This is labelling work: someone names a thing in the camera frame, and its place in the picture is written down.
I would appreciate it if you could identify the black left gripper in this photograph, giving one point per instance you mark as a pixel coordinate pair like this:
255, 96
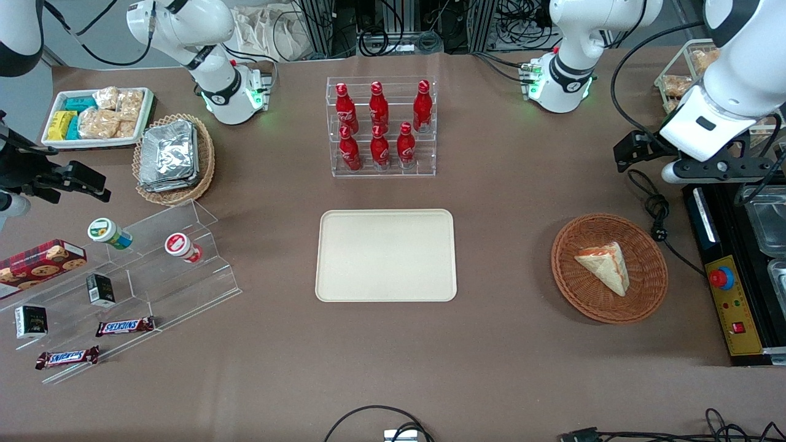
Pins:
643, 149

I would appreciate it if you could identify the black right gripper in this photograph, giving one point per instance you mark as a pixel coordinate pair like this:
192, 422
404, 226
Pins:
19, 166

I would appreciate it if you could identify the triangular sandwich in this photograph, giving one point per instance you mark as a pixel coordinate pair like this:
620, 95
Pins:
605, 264

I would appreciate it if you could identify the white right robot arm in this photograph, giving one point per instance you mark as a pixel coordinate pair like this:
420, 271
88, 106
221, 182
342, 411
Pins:
184, 24

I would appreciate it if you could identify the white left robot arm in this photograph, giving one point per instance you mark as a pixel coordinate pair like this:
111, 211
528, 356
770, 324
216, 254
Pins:
571, 37

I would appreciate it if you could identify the white rectangular snack tray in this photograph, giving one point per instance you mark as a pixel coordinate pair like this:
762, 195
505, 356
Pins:
55, 143

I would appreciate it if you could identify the light wicker basket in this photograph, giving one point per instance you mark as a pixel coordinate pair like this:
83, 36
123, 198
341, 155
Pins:
206, 159

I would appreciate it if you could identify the brown wicker basket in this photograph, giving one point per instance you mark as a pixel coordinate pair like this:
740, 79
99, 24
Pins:
577, 288

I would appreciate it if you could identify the beige plastic tray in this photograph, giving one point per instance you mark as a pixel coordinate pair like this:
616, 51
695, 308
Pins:
385, 255

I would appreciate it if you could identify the green lid yogurt cup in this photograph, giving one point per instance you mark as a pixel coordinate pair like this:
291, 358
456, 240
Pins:
107, 233

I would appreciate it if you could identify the teal snack packet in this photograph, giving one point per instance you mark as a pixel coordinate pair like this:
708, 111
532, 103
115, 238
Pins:
80, 104
73, 129

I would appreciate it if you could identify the bagged fried snack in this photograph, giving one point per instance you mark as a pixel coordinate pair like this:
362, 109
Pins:
705, 60
677, 86
672, 106

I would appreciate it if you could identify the clear bag of crackers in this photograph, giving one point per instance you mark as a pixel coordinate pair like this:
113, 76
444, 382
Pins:
98, 124
105, 98
126, 129
130, 104

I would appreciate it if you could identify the yellow snack packet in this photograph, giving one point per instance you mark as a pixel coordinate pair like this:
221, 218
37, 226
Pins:
61, 124

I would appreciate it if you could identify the stack of silver foil packs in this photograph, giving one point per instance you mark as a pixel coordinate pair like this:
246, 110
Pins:
169, 156

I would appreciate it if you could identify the red cookie box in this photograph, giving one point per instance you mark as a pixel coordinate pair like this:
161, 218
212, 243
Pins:
37, 264

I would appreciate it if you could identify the small black box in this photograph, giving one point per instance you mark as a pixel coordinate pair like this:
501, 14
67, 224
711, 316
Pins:
100, 290
31, 322

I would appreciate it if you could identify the red lid yogurt cup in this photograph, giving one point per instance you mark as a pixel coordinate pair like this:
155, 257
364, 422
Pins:
181, 247

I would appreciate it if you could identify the clear acrylic stepped shelf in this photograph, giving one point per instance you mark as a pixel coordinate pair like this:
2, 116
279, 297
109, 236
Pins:
184, 288

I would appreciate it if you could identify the snickers chocolate bar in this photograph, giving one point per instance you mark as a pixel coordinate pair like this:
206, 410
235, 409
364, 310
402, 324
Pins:
66, 358
124, 326

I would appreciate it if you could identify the clear plastic container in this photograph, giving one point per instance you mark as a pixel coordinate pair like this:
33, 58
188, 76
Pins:
767, 221
778, 279

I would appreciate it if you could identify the red emergency stop button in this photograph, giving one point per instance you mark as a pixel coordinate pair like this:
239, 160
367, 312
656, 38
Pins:
721, 278

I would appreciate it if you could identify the black sealing machine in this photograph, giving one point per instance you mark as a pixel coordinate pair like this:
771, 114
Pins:
737, 319

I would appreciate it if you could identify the red cola bottle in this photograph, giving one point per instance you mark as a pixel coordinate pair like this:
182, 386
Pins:
406, 149
350, 153
422, 107
379, 107
347, 110
380, 151

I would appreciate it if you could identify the white cloth bags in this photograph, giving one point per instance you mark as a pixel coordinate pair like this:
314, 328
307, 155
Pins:
270, 34

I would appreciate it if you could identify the clear acrylic bottle rack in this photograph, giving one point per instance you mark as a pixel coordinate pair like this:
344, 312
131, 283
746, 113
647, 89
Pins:
393, 175

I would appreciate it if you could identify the small silver device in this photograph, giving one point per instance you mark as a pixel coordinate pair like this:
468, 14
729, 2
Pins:
400, 436

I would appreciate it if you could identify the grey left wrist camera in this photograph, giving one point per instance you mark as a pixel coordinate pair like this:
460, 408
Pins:
675, 174

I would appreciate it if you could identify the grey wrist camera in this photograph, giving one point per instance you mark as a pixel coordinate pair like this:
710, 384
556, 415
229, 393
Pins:
675, 174
12, 204

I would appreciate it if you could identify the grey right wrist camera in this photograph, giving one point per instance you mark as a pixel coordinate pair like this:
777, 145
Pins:
12, 204

